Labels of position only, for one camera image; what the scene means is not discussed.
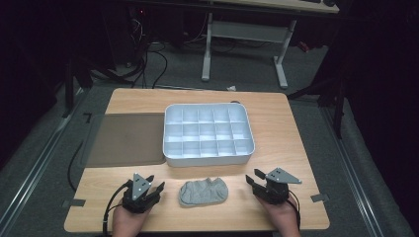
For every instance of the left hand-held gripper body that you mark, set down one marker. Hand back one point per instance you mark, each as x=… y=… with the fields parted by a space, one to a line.
x=140 y=200

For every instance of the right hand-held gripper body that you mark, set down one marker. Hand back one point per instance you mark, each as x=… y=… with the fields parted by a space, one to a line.
x=276 y=192

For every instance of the grey sock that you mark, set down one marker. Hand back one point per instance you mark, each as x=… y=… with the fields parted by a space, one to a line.
x=202 y=192

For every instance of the white divided storage box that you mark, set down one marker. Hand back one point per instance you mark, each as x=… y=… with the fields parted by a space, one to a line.
x=207 y=159

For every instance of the person's left hand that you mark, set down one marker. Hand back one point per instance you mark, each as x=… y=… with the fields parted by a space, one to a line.
x=128 y=223

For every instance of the person's right hand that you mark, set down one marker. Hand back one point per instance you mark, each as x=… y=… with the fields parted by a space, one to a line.
x=285 y=219

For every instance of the grey tape strip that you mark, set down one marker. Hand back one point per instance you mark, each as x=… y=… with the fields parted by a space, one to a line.
x=319 y=197
x=75 y=203

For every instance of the translucent grey plastic lid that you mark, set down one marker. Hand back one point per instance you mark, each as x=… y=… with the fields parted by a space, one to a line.
x=128 y=140

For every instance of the white paper scrap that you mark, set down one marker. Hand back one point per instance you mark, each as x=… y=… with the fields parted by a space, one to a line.
x=231 y=88

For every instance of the black metal stand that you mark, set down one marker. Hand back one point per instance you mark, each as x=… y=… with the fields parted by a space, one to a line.
x=339 y=108
x=69 y=89

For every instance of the white-framed wooden desk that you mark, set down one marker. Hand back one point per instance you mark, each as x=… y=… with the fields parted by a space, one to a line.
x=245 y=31

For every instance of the metal floor rail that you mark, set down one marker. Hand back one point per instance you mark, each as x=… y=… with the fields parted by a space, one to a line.
x=36 y=169
x=354 y=171

